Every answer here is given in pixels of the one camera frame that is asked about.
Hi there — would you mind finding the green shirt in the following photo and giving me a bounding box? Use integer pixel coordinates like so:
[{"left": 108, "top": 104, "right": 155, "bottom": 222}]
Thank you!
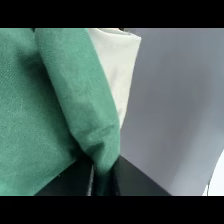
[{"left": 0, "top": 28, "right": 122, "bottom": 197}]

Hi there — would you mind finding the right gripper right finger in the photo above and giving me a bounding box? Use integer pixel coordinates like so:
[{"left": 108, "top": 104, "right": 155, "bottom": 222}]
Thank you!
[{"left": 111, "top": 154, "right": 171, "bottom": 197}]

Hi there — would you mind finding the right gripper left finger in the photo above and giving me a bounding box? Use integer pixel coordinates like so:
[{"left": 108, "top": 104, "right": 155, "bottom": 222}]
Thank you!
[{"left": 34, "top": 157, "right": 95, "bottom": 197}]

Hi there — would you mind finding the pale grey garment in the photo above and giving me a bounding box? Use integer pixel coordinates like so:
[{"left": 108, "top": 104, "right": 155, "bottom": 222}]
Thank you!
[{"left": 87, "top": 28, "right": 143, "bottom": 130}]

